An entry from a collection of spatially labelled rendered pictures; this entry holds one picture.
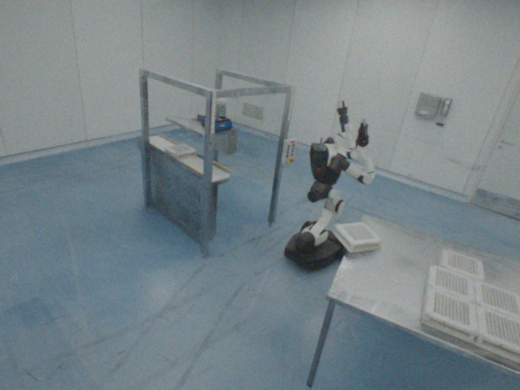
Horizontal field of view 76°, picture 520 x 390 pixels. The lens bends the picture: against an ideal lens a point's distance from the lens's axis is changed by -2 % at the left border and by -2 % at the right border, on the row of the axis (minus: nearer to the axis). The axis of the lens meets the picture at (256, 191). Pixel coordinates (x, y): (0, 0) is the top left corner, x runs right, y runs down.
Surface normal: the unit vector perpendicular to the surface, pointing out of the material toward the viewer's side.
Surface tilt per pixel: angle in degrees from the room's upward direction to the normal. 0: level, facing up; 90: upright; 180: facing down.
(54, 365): 0
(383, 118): 90
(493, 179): 90
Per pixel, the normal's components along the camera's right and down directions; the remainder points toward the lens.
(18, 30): 0.79, 0.34
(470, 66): -0.60, 0.29
